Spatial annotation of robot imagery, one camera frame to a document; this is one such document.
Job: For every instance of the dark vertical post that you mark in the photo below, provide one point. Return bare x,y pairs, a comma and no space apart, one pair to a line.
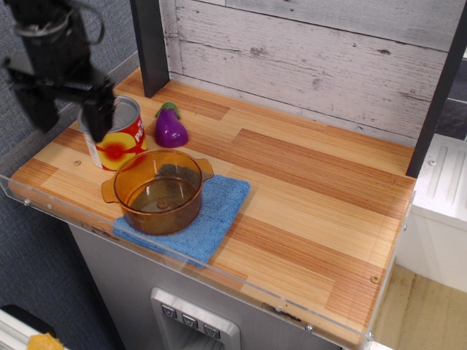
151,46
446,79

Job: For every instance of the purple toy eggplant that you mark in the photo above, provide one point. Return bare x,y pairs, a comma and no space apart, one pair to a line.
169,131

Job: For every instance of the orange yellow object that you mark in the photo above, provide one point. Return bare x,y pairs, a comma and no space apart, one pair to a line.
44,342

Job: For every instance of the clear acrylic edge guard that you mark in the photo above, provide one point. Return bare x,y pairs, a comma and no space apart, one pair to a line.
296,270

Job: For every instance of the silver dispenser panel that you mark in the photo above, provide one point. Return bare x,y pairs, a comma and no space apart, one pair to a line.
184,325

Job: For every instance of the dark left vertical post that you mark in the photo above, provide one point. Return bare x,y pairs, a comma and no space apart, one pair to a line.
151,46

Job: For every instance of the white appliance on right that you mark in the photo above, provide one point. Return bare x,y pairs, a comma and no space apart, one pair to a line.
433,240

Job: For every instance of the amber glass pot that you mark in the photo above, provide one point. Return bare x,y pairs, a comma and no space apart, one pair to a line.
159,192

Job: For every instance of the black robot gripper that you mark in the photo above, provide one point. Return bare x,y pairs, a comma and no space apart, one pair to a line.
58,36

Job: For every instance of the grey toy cabinet front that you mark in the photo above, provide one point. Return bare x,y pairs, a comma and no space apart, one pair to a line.
125,279

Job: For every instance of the red yellow peach can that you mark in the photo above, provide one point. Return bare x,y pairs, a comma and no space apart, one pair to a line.
124,140

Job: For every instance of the blue microfiber cloth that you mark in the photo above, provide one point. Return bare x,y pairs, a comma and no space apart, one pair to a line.
222,199

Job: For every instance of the dark right vertical post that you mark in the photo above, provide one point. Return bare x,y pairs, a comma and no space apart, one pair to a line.
446,79

